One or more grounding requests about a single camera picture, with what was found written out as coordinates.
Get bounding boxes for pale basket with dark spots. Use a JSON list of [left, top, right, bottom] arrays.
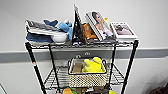
[[67, 57, 110, 89]]

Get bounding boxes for orange plush toy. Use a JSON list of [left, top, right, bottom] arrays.
[[81, 22, 98, 40]]

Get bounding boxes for yellow plush toy black stripes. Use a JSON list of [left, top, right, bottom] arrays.
[[82, 56, 106, 74]]

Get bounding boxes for tan flat box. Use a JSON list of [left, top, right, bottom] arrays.
[[71, 62, 84, 74]]

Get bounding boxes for white bowl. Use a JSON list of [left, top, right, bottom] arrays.
[[50, 31, 69, 45]]

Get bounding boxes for magazine with face print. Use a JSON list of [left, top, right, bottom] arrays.
[[84, 10, 117, 42]]

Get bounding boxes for small yellow item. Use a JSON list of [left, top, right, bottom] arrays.
[[103, 16, 110, 25]]

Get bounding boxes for white book with photo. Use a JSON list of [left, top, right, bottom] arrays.
[[109, 21, 138, 41]]

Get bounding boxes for yellow orange toy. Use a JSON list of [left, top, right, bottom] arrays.
[[62, 87, 76, 94]]

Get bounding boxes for dark blue folded cloth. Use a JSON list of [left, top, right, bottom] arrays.
[[25, 32, 55, 45]]

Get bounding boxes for yellow round toy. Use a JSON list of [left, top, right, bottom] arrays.
[[107, 89, 118, 94]]

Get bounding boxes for white wall outlet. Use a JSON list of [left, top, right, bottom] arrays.
[[84, 51, 91, 56]]

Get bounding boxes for grey round wall outlet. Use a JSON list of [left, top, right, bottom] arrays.
[[75, 54, 82, 59]]

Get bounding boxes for black wire shelf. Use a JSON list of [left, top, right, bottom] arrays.
[[24, 37, 140, 94]]

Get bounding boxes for long grey wall band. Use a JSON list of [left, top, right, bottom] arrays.
[[0, 47, 168, 64]]

